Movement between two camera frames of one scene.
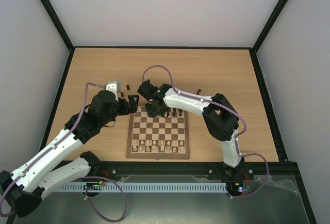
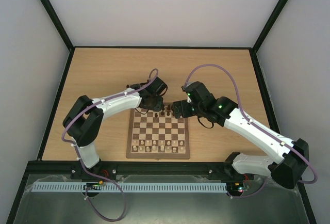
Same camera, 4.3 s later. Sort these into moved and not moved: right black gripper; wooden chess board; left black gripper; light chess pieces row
Moved: right black gripper; left black gripper
Not moved: light chess pieces row; wooden chess board
